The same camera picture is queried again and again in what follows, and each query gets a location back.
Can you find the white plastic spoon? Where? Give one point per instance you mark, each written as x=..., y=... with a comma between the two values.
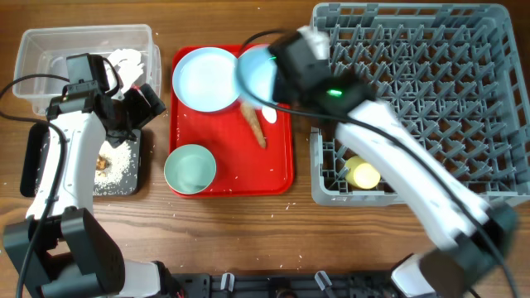
x=269, y=114

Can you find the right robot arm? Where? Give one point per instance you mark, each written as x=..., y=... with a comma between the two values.
x=471, y=235

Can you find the grey dishwasher rack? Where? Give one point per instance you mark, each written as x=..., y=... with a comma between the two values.
x=453, y=76

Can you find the light blue rice bowl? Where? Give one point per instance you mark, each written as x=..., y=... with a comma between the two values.
x=259, y=71

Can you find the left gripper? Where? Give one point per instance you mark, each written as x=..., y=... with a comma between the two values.
x=143, y=112

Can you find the red serving tray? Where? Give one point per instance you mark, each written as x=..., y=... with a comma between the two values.
x=243, y=167

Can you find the light green bowl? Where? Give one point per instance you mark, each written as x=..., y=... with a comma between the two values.
x=190, y=169

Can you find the large light blue plate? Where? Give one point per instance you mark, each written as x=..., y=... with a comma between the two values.
x=203, y=80

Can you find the yellow plastic cup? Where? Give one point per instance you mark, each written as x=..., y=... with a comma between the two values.
x=361, y=174

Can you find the clear plastic bin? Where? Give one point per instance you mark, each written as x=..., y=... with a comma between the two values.
x=44, y=51

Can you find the dark brown food lump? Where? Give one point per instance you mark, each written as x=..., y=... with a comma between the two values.
x=101, y=165

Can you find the black plastic tray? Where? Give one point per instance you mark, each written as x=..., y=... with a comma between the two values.
x=35, y=159

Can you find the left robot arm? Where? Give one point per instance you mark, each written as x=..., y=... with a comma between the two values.
x=60, y=250

